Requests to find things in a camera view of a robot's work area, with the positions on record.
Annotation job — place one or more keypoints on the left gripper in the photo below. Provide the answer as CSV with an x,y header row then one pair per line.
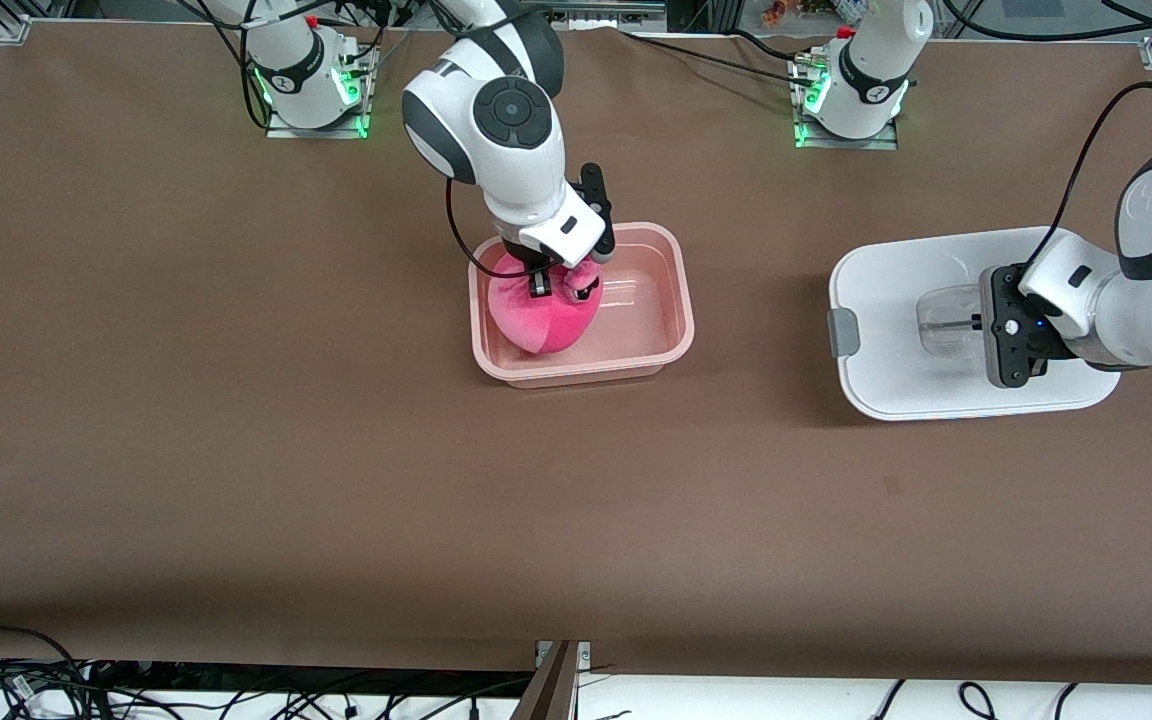
x,y
977,322

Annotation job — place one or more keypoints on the brown wooden post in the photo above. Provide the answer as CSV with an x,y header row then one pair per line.
x,y
546,695

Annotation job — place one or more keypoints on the silver metal bracket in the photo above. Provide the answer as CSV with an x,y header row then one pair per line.
x,y
584,652

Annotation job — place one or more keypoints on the pink round plush toy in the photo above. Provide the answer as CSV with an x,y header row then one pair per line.
x,y
536,325

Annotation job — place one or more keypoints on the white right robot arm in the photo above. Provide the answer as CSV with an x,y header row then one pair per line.
x,y
511,110

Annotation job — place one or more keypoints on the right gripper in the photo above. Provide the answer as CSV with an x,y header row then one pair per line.
x,y
524,254

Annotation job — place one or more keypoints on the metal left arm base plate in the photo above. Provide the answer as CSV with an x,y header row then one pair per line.
x,y
876,142

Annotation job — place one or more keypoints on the pink plastic storage box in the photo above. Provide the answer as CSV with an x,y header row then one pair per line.
x,y
636,340

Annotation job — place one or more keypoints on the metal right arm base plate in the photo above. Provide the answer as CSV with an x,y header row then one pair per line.
x,y
281,128

